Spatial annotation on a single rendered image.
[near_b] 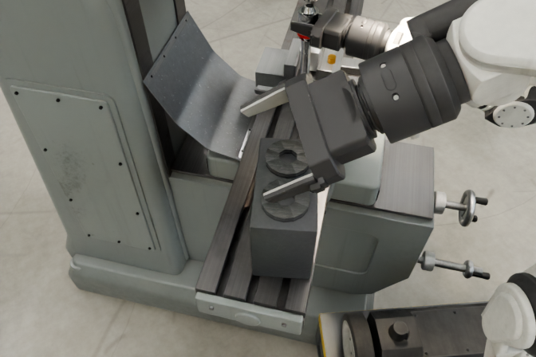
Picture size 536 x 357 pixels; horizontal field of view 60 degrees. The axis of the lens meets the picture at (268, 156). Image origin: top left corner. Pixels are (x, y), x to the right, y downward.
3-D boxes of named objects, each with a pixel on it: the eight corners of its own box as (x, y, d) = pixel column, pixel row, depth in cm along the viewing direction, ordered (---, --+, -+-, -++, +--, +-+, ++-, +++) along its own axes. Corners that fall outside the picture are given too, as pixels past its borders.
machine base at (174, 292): (376, 226, 213) (385, 201, 198) (364, 358, 175) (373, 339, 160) (133, 179, 231) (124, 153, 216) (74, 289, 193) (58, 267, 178)
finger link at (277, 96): (250, 119, 55) (297, 97, 53) (238, 110, 52) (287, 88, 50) (247, 107, 55) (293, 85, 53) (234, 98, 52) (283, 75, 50)
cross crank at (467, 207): (474, 205, 151) (486, 184, 142) (476, 237, 144) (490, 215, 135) (423, 197, 153) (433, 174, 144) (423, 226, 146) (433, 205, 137)
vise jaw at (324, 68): (343, 56, 133) (344, 45, 130) (336, 84, 125) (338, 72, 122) (322, 53, 134) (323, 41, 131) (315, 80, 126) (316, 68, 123)
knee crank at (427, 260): (486, 269, 146) (494, 260, 142) (488, 287, 142) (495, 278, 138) (415, 255, 150) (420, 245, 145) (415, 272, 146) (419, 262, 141)
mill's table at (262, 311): (362, 13, 174) (365, -6, 168) (302, 339, 96) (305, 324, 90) (301, 5, 178) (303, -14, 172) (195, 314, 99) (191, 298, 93)
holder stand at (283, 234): (312, 194, 110) (319, 135, 95) (310, 280, 96) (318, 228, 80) (261, 190, 111) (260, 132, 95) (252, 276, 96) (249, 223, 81)
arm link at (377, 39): (360, 47, 98) (414, 62, 95) (380, 5, 100) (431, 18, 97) (362, 72, 109) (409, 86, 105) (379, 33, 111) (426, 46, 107)
